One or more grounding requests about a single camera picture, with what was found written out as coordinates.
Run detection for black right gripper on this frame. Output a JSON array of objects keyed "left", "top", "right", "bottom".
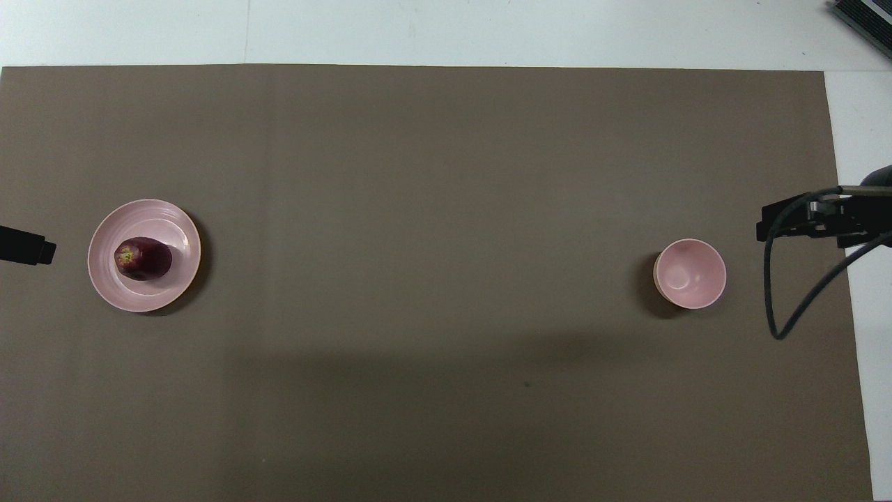
[{"left": 756, "top": 194, "right": 892, "bottom": 248}]

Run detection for pink bowl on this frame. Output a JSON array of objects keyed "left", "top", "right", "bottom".
[{"left": 654, "top": 238, "right": 727, "bottom": 310}]

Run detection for pink plate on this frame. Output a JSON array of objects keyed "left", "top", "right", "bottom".
[{"left": 88, "top": 199, "right": 202, "bottom": 312}]

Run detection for dark red apple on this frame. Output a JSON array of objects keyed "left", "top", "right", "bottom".
[{"left": 114, "top": 237, "right": 173, "bottom": 282}]

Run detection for grey ribbed metal device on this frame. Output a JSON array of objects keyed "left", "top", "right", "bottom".
[{"left": 829, "top": 0, "right": 892, "bottom": 60}]

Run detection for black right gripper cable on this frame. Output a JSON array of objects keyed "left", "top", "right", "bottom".
[{"left": 762, "top": 185, "right": 892, "bottom": 341}]

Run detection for brown table mat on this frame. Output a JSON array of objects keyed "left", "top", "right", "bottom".
[{"left": 0, "top": 64, "right": 875, "bottom": 502}]

